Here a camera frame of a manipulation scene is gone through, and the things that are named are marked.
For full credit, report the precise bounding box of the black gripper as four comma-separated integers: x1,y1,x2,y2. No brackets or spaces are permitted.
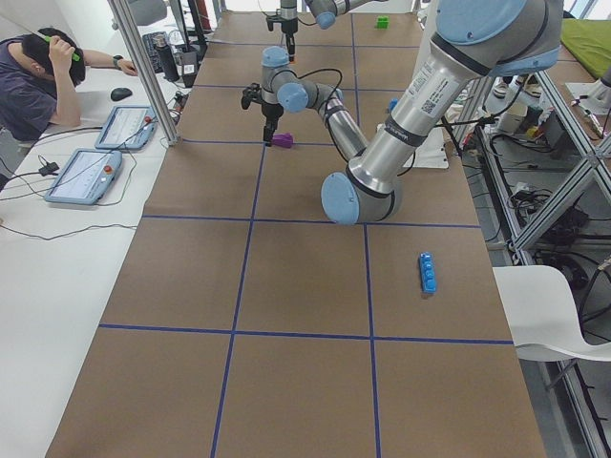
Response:
262,101,283,146
265,14,298,63

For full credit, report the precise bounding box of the purple trapezoid block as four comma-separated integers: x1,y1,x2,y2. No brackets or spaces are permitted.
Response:
271,133,294,149

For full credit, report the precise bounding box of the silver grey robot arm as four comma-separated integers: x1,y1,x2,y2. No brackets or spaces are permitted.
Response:
242,0,563,224
263,0,370,62

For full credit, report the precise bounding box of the green toy block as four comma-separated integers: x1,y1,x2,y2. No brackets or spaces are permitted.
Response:
375,15,390,30

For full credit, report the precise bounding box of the black water bottle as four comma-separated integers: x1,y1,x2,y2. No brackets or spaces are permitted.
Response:
154,34,179,82

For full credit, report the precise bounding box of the far blue teach pendant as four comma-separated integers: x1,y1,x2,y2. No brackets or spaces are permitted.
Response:
95,105,157,151

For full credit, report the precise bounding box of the blue teach pendant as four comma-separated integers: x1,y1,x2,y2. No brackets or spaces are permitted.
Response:
44,149,122,205
95,105,157,151

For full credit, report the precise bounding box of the black keyboard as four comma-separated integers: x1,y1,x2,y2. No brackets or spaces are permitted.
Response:
141,31,171,73

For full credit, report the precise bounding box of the black computer mouse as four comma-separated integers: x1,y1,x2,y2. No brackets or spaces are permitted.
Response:
110,87,133,102

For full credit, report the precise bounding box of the near blue teach pendant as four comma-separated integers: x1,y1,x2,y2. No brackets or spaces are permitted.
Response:
44,149,122,205

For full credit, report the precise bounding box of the blue studded long block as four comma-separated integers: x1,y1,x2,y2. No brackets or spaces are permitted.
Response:
418,252,437,294

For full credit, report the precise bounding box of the seated person in navy shirt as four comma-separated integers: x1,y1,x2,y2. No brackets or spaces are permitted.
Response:
1,28,137,143

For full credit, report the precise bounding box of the green cloth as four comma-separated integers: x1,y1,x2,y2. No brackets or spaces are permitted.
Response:
561,18,611,79

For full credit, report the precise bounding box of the white plastic chair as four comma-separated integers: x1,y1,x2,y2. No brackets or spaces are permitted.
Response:
493,265,610,363

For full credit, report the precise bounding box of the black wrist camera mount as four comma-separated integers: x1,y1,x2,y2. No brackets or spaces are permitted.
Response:
241,83,262,110

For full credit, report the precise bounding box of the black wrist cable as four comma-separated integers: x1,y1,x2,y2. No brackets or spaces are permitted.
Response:
291,69,345,101

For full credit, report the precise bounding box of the aluminium frame column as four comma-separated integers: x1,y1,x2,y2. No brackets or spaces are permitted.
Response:
108,0,179,146

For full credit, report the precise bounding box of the aluminium lattice frame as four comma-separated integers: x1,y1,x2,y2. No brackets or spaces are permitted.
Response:
463,70,610,457

